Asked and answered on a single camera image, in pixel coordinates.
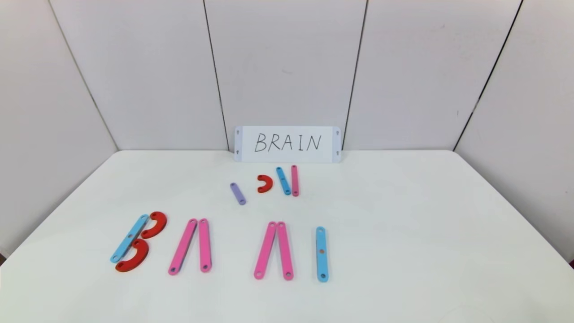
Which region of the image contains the long pink bar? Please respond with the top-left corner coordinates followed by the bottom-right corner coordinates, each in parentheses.
top-left (277, 222), bottom-right (295, 281)
top-left (168, 218), bottom-right (198, 275)
top-left (253, 221), bottom-right (277, 280)
top-left (198, 218), bottom-right (212, 273)

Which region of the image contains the short blue bar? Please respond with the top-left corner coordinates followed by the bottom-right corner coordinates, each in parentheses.
top-left (276, 167), bottom-right (292, 196)

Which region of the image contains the long blue bar orange dot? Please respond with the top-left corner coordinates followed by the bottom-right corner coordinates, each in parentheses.
top-left (316, 227), bottom-right (329, 283)

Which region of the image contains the white BRAIN sign card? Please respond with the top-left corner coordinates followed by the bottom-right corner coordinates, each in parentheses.
top-left (234, 126), bottom-right (342, 163)

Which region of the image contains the short purple bar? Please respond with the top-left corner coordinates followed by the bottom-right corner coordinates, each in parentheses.
top-left (230, 182), bottom-right (247, 205)

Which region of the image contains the large red curved piece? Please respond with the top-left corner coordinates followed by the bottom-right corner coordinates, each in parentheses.
top-left (141, 212), bottom-right (167, 239)
top-left (115, 239), bottom-right (149, 273)

